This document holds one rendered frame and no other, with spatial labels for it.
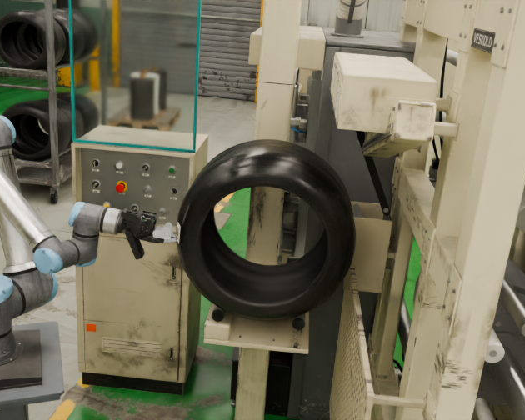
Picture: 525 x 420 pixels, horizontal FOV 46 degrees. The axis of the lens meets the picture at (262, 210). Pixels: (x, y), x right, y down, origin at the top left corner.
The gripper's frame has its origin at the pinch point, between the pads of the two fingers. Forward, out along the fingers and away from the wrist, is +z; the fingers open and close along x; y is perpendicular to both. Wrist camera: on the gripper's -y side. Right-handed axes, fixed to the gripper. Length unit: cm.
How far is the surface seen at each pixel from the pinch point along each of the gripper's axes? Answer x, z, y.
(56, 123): 315, -163, -59
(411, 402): -57, 76, -6
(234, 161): -8.6, 15.4, 34.9
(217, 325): -8.4, 20.4, -24.3
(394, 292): 23, 84, -13
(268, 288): 12.4, 35.5, -16.9
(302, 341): -3, 51, -26
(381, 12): 913, 150, 77
